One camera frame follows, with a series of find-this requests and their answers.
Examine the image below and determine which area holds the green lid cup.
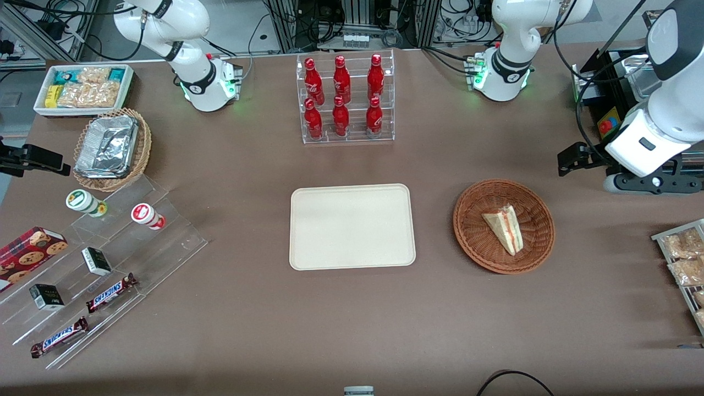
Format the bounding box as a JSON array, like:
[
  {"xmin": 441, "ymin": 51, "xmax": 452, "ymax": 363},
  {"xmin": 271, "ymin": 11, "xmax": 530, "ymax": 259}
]
[{"xmin": 65, "ymin": 189, "xmax": 108, "ymax": 218}]

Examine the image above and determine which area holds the white rectangular snack bin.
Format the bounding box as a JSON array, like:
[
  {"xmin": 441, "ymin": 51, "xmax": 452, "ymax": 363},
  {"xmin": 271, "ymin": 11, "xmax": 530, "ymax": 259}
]
[{"xmin": 34, "ymin": 64, "xmax": 135, "ymax": 118}]

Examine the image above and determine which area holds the beige plastic tray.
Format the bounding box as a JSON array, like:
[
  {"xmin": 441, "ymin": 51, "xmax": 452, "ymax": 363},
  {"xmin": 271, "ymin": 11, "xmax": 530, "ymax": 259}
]
[{"xmin": 289, "ymin": 183, "xmax": 416, "ymax": 271}]

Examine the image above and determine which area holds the small black box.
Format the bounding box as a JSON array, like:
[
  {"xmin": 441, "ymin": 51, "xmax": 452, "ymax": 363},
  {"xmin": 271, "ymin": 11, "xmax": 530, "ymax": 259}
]
[
  {"xmin": 81, "ymin": 247, "xmax": 113, "ymax": 277},
  {"xmin": 29, "ymin": 284, "xmax": 65, "ymax": 312}
]

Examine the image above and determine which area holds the clear acrylic bottle rack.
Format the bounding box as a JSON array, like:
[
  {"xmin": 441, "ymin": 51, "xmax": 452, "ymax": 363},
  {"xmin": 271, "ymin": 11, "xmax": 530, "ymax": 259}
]
[{"xmin": 296, "ymin": 49, "xmax": 396, "ymax": 145}]

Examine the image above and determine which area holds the clear acrylic stepped display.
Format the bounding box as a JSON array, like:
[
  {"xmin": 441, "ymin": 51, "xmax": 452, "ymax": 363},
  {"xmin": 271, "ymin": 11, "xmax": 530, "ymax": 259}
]
[{"xmin": 0, "ymin": 175, "xmax": 209, "ymax": 371}]

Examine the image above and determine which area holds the clear cracker bag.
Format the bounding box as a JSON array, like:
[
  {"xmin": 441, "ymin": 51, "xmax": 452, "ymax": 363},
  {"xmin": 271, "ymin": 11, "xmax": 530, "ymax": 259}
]
[
  {"xmin": 57, "ymin": 81, "xmax": 120, "ymax": 109},
  {"xmin": 77, "ymin": 67, "xmax": 112, "ymax": 86}
]

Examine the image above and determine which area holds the red cookie box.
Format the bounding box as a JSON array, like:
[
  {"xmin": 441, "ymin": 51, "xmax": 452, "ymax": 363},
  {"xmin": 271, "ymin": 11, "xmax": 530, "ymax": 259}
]
[{"xmin": 0, "ymin": 227, "xmax": 69, "ymax": 293}]

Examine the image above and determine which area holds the black control box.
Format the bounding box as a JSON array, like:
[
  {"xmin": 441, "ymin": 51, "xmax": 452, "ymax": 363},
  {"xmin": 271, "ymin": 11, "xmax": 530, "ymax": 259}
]
[{"xmin": 571, "ymin": 47, "xmax": 661, "ymax": 111}]

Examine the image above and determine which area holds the yellow emergency stop box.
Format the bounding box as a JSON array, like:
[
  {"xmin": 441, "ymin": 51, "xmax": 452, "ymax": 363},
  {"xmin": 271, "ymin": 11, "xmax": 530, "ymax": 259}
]
[{"xmin": 598, "ymin": 107, "xmax": 623, "ymax": 139}]

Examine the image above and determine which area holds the round brown wicker basket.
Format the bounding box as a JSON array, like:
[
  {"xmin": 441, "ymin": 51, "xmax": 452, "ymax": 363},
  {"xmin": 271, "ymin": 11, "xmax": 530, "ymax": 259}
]
[{"xmin": 453, "ymin": 179, "xmax": 556, "ymax": 275}]

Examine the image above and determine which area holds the red lid cup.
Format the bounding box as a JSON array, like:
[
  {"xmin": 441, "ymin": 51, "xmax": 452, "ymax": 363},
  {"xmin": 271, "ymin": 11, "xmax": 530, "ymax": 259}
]
[{"xmin": 130, "ymin": 203, "xmax": 166, "ymax": 231}]

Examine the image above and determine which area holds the snickers chocolate bar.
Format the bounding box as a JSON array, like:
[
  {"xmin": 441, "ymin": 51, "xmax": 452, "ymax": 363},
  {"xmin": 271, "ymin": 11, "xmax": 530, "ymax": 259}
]
[
  {"xmin": 86, "ymin": 273, "xmax": 139, "ymax": 314},
  {"xmin": 30, "ymin": 316, "xmax": 89, "ymax": 359}
]

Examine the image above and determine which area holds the silver foil container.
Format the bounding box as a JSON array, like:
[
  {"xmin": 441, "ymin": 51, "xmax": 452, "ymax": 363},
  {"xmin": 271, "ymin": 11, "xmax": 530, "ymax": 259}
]
[{"xmin": 75, "ymin": 114, "xmax": 139, "ymax": 180}]

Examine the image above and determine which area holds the light tan wicker basket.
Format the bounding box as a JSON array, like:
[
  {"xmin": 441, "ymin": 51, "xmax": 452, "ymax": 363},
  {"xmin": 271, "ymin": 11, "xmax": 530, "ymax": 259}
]
[{"xmin": 73, "ymin": 108, "xmax": 152, "ymax": 193}]

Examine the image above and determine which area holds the triangle sandwich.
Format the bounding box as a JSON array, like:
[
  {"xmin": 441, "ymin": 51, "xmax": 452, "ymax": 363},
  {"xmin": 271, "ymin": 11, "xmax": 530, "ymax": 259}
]
[{"xmin": 482, "ymin": 205, "xmax": 524, "ymax": 256}]

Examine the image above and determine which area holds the grey metal shelf frame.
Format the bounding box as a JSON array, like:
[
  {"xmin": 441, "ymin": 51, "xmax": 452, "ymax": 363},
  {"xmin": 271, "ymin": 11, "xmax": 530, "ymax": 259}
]
[{"xmin": 0, "ymin": 0, "xmax": 101, "ymax": 70}]

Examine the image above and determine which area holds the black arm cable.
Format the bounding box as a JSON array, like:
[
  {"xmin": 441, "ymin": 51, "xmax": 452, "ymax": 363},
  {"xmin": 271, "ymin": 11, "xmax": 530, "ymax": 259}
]
[{"xmin": 552, "ymin": 0, "xmax": 651, "ymax": 166}]

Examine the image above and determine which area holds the red cola bottle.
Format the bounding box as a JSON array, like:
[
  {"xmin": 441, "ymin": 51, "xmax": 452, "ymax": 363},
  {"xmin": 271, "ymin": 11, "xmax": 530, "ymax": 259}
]
[
  {"xmin": 366, "ymin": 96, "xmax": 383, "ymax": 136},
  {"xmin": 304, "ymin": 57, "xmax": 325, "ymax": 105},
  {"xmin": 367, "ymin": 53, "xmax": 385, "ymax": 101},
  {"xmin": 304, "ymin": 98, "xmax": 324, "ymax": 140},
  {"xmin": 332, "ymin": 96, "xmax": 350, "ymax": 137},
  {"xmin": 333, "ymin": 55, "xmax": 351, "ymax": 104}
]

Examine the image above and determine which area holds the aluminium frame rack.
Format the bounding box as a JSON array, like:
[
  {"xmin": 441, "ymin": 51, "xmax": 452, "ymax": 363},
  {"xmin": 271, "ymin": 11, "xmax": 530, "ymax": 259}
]
[{"xmin": 263, "ymin": 0, "xmax": 458, "ymax": 53}]

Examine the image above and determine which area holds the black looped cable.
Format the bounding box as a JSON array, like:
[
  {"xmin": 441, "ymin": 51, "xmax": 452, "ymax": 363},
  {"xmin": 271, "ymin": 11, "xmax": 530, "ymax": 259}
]
[{"xmin": 475, "ymin": 370, "xmax": 557, "ymax": 396}]

